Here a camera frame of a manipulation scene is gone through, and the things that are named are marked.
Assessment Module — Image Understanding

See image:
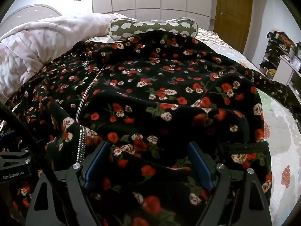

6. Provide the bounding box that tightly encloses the black cable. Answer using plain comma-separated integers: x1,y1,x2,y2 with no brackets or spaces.
0,102,60,183

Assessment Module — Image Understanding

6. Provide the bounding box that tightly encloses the black floral zip jacket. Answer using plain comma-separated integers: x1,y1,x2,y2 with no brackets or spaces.
5,29,290,226

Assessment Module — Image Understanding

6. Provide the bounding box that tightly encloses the round white headboard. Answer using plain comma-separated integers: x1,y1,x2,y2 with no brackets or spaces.
0,4,63,32

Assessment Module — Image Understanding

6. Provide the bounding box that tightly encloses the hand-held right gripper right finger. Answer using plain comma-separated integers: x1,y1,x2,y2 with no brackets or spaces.
188,141,271,226

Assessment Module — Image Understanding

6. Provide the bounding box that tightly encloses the green pillow with white print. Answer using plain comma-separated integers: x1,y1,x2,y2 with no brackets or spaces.
110,18,199,40

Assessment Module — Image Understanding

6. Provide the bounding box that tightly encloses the white cabinet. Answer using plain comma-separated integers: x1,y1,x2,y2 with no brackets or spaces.
273,42,301,104

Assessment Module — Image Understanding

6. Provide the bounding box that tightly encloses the heart patchwork quilt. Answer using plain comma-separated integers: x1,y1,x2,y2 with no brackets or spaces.
256,87,301,226

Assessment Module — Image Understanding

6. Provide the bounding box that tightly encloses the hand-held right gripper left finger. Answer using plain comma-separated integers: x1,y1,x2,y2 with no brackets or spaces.
25,141,111,226

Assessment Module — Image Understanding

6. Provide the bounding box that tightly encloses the pink fluffy blanket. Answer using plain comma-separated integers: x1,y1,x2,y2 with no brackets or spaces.
0,13,135,104

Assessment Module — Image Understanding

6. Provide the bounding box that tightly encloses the brown wooden door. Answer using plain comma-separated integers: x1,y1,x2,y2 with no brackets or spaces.
214,0,253,53

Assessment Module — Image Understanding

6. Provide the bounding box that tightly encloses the cluttered open shelf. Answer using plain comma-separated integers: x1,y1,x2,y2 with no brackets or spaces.
259,31,297,80

